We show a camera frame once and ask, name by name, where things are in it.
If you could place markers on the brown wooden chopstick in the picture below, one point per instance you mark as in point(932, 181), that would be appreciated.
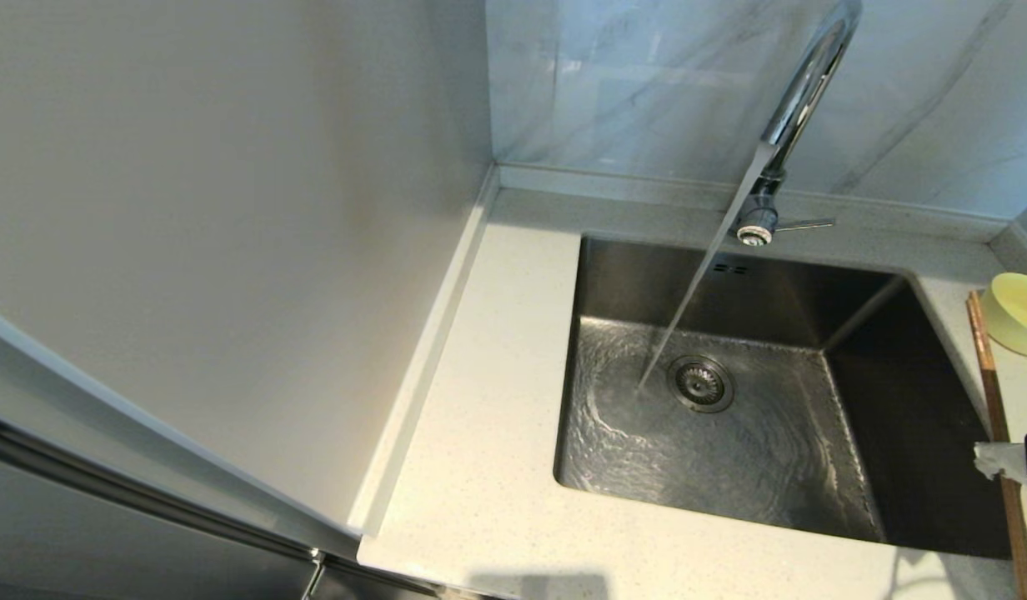
point(993, 383)

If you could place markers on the pale yellow plastic bowl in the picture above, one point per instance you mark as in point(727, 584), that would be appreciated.
point(1022, 317)

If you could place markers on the stainless steel sink basin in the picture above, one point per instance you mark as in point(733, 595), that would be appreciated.
point(755, 467)

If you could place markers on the round metal drain strainer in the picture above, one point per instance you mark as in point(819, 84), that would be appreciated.
point(700, 384)

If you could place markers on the running water stream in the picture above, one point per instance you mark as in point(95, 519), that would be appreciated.
point(697, 275)

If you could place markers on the chrome gooseneck faucet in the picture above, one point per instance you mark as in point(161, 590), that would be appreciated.
point(805, 92)

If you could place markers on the beige tall cabinet panel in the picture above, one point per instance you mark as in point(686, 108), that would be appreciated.
point(230, 250)

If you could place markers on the grey cabinet front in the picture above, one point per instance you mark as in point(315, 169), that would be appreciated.
point(80, 533)

